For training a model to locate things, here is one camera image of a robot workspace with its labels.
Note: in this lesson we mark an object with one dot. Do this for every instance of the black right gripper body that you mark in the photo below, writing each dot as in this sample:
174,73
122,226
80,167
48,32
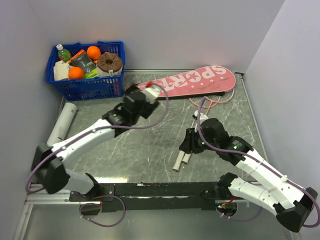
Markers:
199,145

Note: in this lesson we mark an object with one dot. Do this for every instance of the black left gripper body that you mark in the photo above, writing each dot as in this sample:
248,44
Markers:
148,109

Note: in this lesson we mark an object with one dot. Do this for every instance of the pink racket bag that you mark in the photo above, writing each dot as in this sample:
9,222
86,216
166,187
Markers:
204,81

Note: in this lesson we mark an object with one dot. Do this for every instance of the white shuttlecock tube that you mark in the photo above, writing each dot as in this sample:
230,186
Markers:
62,124

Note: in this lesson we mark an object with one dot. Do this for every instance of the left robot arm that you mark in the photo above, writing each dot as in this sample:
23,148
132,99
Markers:
51,163

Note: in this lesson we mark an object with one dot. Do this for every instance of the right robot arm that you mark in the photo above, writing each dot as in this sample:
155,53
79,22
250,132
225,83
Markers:
289,202

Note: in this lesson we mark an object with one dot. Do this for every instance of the blue plastic basket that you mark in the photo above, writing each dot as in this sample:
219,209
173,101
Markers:
88,88

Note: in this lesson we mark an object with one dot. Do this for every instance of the orange ball upper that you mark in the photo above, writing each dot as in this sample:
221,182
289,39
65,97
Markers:
93,52

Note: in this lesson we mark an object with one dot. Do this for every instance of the orange ball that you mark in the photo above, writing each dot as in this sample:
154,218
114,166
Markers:
93,52
76,73

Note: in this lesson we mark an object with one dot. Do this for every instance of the orange ball lower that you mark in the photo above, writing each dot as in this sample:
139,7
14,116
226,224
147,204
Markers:
76,73

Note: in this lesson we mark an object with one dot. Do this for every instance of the dark green carton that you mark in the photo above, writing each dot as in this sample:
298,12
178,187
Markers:
84,62

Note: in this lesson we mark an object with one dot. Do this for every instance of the white cloth bag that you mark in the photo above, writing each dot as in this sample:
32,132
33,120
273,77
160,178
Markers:
61,70

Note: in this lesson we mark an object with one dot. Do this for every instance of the green drink bottle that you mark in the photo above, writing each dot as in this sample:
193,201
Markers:
63,54

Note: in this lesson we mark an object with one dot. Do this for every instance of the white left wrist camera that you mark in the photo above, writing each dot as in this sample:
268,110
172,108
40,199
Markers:
151,92

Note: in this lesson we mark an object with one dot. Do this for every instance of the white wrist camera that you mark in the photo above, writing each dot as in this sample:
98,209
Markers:
202,117
151,92

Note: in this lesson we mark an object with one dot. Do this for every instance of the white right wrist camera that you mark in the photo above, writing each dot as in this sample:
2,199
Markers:
202,117

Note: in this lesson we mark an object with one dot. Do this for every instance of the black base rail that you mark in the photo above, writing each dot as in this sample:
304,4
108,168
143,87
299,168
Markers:
157,196

